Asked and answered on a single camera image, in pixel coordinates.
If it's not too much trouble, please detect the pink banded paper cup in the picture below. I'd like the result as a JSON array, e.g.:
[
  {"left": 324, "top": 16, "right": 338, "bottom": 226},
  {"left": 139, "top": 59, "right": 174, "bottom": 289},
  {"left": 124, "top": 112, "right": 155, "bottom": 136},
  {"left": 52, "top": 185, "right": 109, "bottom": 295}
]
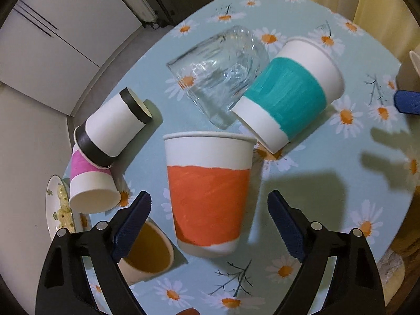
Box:
[{"left": 69, "top": 144, "right": 120, "bottom": 213}]

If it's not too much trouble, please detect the blue daisy tablecloth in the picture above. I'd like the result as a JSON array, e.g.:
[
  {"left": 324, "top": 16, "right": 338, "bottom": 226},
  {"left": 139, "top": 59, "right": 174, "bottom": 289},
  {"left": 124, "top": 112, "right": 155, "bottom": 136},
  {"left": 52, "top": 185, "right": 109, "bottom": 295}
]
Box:
[{"left": 67, "top": 0, "right": 417, "bottom": 315}]

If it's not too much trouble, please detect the white wardrobe cabinet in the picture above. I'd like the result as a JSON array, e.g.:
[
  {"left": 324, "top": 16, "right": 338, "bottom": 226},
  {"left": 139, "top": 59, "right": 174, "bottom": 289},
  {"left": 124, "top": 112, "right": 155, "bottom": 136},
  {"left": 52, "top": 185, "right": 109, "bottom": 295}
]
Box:
[{"left": 1, "top": 0, "right": 141, "bottom": 115}]

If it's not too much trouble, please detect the clear glass cup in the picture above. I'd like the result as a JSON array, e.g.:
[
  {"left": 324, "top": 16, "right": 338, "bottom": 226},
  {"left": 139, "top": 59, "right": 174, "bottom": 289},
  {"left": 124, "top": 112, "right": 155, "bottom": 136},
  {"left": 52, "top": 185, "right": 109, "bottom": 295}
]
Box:
[{"left": 167, "top": 26, "right": 269, "bottom": 129}]

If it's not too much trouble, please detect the white floral plate with snacks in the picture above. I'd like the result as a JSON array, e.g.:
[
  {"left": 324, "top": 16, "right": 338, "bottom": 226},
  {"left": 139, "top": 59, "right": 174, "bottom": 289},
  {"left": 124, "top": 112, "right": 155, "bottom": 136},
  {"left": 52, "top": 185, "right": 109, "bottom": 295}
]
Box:
[{"left": 45, "top": 175, "right": 83, "bottom": 240}]

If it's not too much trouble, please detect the tan kraft paper cup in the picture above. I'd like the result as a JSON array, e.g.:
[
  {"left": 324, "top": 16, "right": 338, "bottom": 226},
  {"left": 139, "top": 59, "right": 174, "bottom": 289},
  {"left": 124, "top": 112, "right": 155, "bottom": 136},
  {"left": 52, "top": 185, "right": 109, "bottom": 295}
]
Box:
[{"left": 118, "top": 220, "right": 174, "bottom": 286}]

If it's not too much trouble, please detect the black banded paper cup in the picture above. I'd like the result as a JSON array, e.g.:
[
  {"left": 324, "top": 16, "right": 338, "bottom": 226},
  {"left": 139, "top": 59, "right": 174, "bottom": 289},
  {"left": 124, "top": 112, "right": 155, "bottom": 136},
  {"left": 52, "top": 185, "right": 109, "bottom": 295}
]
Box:
[{"left": 73, "top": 87, "right": 152, "bottom": 169}]

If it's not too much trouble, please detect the teal banded paper cup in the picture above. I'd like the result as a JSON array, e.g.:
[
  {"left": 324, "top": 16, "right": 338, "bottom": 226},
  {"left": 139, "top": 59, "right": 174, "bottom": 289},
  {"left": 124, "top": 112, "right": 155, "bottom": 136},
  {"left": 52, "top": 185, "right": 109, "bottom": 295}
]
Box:
[{"left": 232, "top": 37, "right": 345, "bottom": 154}]

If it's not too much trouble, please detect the orange banded paper cup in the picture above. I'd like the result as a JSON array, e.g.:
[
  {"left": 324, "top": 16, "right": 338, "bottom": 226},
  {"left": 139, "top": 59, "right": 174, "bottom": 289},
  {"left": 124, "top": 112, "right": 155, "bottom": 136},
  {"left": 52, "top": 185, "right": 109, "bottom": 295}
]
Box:
[{"left": 163, "top": 132, "right": 256, "bottom": 258}]

